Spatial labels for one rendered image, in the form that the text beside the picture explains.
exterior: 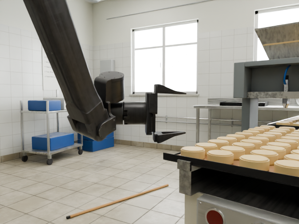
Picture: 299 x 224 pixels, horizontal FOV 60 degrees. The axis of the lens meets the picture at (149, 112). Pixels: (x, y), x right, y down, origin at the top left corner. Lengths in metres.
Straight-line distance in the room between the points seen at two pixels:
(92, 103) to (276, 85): 0.91
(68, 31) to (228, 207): 0.41
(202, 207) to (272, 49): 0.89
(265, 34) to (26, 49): 4.13
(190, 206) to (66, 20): 0.42
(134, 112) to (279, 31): 0.80
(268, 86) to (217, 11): 3.55
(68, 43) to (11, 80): 4.19
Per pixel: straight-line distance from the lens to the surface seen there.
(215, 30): 4.67
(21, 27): 4.87
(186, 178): 0.52
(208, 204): 0.51
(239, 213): 0.49
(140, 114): 0.61
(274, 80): 1.27
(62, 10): 0.46
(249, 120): 1.33
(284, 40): 1.24
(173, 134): 0.63
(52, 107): 4.16
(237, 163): 0.54
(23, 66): 4.79
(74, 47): 0.48
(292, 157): 0.53
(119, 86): 0.59
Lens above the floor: 1.03
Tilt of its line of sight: 4 degrees down
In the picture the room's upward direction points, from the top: straight up
